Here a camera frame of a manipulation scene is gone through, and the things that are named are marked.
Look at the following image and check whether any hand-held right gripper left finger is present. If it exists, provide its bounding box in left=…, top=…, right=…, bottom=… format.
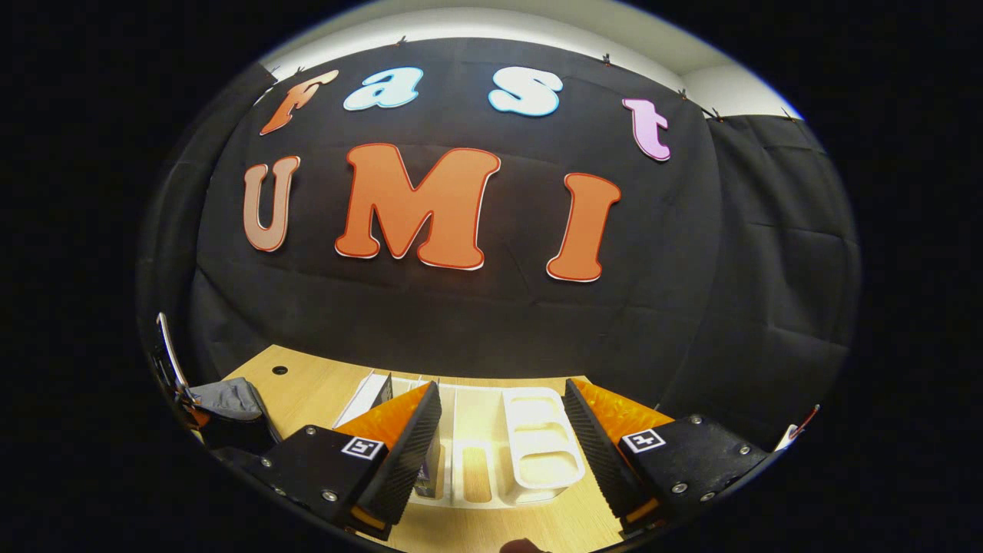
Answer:
left=252, top=380, right=444, bottom=541

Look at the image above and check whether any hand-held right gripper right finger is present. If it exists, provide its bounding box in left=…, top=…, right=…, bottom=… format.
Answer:
left=563, top=376, right=770, bottom=536

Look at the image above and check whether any grey schoolbag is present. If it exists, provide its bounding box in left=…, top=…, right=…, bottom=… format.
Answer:
left=188, top=376, right=271, bottom=429

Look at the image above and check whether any white bookshelf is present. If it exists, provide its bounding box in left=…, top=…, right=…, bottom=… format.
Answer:
left=359, top=374, right=588, bottom=509

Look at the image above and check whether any portrait cover book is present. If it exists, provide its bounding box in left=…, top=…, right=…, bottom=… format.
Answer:
left=333, top=371, right=395, bottom=429

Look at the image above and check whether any white-framed screen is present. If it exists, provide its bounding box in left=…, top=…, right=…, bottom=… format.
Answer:
left=776, top=405, right=821, bottom=452

